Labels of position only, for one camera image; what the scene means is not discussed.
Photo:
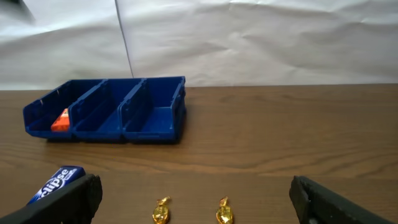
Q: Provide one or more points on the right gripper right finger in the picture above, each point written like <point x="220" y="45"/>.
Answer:
<point x="326" y="205"/>

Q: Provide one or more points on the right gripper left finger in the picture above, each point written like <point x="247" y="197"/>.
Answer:
<point x="68" y="205"/>

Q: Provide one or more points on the blue tray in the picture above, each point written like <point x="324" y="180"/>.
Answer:
<point x="155" y="121"/>

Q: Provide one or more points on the orange candy box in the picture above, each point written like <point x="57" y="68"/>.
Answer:
<point x="60" y="124"/>

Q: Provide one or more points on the gold candy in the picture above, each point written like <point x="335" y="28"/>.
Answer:
<point x="161" y="214"/>
<point x="224" y="214"/>

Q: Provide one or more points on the blue candy pack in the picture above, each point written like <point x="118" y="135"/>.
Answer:
<point x="59" y="180"/>

